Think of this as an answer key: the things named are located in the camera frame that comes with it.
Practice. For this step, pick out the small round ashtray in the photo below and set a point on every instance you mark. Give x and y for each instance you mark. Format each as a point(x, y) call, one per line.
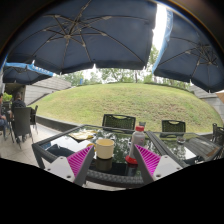
point(180, 140)

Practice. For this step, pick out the navy umbrella with lettered band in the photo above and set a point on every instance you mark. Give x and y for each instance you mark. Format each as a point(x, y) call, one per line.
point(23, 74)

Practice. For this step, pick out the dark wicker chair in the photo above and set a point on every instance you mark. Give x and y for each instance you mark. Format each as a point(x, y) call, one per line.
point(34, 116)
point(22, 121)

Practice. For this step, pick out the pale yellow mug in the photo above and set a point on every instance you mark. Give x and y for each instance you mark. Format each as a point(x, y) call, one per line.
point(105, 149)

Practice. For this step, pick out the beige patio umbrella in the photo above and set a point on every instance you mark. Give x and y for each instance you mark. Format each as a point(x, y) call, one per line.
point(220, 97)

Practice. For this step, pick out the navy umbrella with blue trim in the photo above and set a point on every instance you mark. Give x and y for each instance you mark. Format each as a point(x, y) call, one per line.
point(190, 56)

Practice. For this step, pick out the grey sloped-roof building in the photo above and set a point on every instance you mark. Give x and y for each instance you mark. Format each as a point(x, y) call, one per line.
point(211, 100)

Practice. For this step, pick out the red-capped clear drink bottle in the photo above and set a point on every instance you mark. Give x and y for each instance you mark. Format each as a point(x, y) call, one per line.
point(138, 140)

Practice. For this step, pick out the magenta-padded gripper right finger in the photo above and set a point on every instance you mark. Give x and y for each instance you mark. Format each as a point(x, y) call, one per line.
point(165, 165)

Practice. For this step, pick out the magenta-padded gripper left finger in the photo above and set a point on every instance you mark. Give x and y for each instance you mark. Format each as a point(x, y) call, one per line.
point(60, 166)

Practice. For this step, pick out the grey concrete building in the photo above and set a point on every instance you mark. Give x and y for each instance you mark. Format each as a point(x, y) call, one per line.
point(46, 90)

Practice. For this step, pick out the yellow snack packet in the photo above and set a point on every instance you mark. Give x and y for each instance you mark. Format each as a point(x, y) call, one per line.
point(81, 135)

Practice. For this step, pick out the large navy patio umbrella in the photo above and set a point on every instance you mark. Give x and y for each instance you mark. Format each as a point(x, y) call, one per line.
point(83, 36)

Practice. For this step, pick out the dark slatted plastic chair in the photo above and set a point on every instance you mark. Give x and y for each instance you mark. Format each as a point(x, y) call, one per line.
point(218, 133)
point(119, 121)
point(173, 126)

